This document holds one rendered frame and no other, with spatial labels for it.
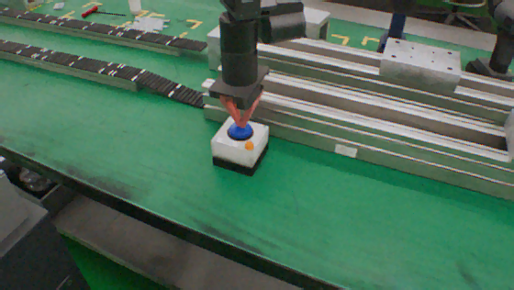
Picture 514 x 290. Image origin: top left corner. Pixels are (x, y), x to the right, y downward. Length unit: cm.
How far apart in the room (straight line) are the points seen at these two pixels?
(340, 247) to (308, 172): 17
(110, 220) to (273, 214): 87
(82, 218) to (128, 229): 18
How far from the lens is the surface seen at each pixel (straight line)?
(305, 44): 95
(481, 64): 107
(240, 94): 58
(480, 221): 73
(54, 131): 89
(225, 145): 67
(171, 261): 127
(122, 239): 135
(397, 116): 77
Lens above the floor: 128
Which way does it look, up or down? 40 degrees down
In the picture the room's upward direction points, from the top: straight up
